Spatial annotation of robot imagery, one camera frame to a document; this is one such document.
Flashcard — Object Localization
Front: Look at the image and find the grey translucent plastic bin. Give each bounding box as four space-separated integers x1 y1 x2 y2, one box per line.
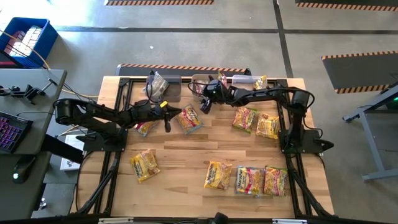
146 73 183 103

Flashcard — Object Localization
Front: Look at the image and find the blue-edged Maruchan ramen packet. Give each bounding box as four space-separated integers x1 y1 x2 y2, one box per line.
175 104 204 135
234 165 265 197
142 71 170 101
133 119 160 138

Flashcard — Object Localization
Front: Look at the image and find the black aluminium rig frame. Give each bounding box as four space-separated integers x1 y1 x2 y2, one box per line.
70 76 335 218

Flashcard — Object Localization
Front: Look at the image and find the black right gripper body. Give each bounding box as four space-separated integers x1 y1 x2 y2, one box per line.
201 79 231 106

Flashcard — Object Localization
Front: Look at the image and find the grey side desk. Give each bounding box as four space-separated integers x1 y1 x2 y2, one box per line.
0 68 68 220

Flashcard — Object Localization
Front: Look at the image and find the white plastic bin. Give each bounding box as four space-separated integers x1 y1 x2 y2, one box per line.
190 73 224 103

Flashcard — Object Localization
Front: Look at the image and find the black backlit keyboard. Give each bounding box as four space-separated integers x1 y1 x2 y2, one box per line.
0 110 34 155

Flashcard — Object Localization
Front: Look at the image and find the blue plastic crate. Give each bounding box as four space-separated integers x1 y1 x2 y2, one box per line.
0 17 59 68

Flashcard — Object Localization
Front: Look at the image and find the silver metal bracket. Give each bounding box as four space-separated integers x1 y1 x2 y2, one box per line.
272 218 308 224
98 217 135 224

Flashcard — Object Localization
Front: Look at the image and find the clear plastic bin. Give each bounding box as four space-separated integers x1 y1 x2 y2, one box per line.
231 73 269 93

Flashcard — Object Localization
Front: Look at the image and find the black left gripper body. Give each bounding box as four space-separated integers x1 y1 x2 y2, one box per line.
132 98 172 134

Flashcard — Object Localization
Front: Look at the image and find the black bar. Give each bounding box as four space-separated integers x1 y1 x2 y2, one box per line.
40 133 85 165

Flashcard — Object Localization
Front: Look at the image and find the white box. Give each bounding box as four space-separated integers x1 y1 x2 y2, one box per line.
60 134 85 172

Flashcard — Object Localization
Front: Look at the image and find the black desk clamp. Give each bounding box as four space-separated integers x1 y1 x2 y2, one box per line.
0 78 59 105

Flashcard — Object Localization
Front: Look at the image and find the person's head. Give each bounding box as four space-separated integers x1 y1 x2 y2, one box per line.
212 212 230 224

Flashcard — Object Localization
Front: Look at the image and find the black computer mouse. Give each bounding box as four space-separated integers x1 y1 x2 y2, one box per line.
11 154 37 184

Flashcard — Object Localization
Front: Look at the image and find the yellow cable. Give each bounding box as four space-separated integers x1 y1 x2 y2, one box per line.
0 29 100 99

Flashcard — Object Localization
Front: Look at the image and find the black hazard-striped floor mat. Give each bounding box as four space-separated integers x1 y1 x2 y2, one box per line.
295 0 398 12
116 63 252 78
321 50 398 95
104 0 215 6

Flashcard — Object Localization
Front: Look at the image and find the pale carton stack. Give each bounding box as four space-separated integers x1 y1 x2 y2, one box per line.
4 24 44 58

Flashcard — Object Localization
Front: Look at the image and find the grey metal desk frame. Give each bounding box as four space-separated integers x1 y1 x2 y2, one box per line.
341 83 398 183

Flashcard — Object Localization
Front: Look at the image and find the yellow Maruchan ramen packet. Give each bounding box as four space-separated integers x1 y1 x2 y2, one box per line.
255 112 281 140
129 149 162 184
203 160 233 191
252 74 268 91

